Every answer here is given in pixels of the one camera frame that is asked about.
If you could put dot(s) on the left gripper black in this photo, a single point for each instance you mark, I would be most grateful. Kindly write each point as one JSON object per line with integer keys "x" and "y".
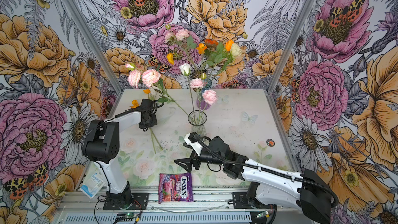
{"x": 148, "y": 121}

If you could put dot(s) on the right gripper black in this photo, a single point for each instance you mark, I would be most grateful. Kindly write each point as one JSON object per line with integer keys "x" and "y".
{"x": 195, "y": 160}

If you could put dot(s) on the clear grey glass vase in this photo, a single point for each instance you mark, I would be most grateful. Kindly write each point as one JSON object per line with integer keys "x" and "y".
{"x": 197, "y": 119}

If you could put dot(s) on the blue purple glass vase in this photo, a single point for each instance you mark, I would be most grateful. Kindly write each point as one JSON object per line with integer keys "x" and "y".
{"x": 201, "y": 104}

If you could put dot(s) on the pink carnation flower stem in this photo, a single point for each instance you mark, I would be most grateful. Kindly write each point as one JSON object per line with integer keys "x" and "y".
{"x": 174, "y": 37}

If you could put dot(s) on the yellow orange poppy stem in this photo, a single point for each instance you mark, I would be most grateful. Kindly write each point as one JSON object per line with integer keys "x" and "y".
{"x": 200, "y": 48}

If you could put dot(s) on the orange gerbera flower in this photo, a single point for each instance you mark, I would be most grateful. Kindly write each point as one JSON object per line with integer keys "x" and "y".
{"x": 211, "y": 44}

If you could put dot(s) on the yellow orange rose flower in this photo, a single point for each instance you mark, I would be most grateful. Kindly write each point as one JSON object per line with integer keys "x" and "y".
{"x": 216, "y": 56}

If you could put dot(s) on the white rose flower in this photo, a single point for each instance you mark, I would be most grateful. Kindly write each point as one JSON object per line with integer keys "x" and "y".
{"x": 235, "y": 49}

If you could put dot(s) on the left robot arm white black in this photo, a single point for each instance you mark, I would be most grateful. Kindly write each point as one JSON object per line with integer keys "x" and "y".
{"x": 102, "y": 145}

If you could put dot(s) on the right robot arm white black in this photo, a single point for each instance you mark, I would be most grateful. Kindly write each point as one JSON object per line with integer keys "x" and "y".
{"x": 304, "y": 191}

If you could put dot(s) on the orange poppy stem on table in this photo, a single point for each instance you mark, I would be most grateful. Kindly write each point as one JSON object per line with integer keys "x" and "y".
{"x": 136, "y": 105}

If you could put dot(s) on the purple Fox's candy bag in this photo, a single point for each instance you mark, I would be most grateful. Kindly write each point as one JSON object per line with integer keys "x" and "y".
{"x": 175, "y": 188}

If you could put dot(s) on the small round orange token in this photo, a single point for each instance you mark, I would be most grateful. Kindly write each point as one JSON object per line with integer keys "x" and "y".
{"x": 270, "y": 142}

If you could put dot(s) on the white blue packet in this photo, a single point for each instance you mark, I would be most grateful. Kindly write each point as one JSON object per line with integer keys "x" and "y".
{"x": 93, "y": 183}

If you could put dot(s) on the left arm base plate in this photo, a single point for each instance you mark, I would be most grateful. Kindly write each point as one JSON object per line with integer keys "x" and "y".
{"x": 133, "y": 201}

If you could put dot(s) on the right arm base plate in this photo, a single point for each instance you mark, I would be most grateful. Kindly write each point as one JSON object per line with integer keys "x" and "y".
{"x": 241, "y": 201}

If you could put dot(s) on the aluminium rail front frame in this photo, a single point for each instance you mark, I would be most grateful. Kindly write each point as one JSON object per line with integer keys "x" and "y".
{"x": 214, "y": 205}

